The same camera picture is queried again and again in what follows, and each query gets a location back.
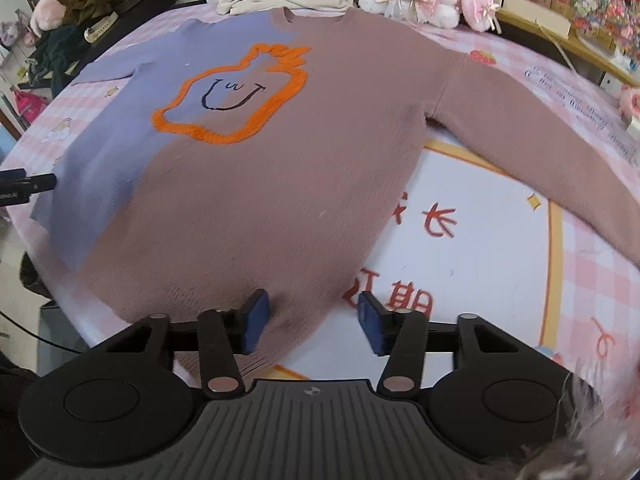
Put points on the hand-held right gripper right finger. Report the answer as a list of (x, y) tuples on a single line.
[(371, 322)]

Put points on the cream flat box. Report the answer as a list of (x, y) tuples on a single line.
[(535, 15)]

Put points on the pink bag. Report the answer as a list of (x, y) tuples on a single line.
[(30, 104)]

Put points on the fuzzy pink sleeve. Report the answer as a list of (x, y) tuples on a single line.
[(600, 425)]

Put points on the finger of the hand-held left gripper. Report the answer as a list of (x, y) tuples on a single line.
[(41, 183)]

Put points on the wooden shelf board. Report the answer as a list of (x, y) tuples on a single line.
[(580, 45)]

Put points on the dark green cloth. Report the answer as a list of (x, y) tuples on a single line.
[(55, 57)]

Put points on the pink plush toy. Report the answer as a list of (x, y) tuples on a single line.
[(46, 10)]

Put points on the pink checked printed blanket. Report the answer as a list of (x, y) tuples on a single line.
[(480, 220)]

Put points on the white wristband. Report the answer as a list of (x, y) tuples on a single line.
[(100, 27)]

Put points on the purple and brown sweater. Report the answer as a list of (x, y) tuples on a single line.
[(250, 200)]

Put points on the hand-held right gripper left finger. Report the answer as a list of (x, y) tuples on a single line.
[(256, 322)]

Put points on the colourful sticker jar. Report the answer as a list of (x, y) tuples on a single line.
[(605, 10)]

